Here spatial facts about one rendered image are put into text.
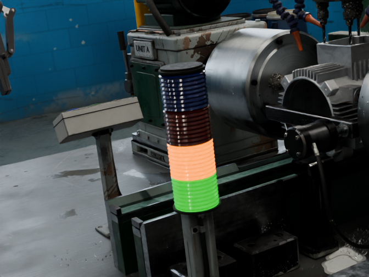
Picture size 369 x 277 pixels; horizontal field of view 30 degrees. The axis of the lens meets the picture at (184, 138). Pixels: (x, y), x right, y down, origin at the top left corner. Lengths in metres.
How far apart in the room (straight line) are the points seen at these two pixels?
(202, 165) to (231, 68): 0.71
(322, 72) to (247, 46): 0.25
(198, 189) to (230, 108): 0.72
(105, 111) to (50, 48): 5.48
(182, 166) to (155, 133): 1.04
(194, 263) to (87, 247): 0.53
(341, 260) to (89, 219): 0.60
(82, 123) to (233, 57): 0.39
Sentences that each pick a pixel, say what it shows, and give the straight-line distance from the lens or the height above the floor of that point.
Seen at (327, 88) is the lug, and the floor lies 1.08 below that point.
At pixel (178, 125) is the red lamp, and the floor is 1.15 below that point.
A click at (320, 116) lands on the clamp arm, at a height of 1.03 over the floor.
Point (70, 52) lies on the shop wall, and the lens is 6.93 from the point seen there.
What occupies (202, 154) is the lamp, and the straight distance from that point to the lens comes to 0.87.
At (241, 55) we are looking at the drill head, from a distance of 1.55.
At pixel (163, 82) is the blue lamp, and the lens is 0.85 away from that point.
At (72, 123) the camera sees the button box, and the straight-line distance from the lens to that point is 1.39.
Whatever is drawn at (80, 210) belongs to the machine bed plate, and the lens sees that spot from 1.65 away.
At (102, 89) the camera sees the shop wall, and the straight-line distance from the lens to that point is 7.07.
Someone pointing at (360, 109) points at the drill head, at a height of 1.06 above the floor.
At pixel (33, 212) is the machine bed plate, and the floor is 0.80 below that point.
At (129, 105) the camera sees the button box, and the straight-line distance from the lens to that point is 1.44.
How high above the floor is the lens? 1.35
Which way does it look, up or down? 15 degrees down
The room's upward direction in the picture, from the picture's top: 7 degrees counter-clockwise
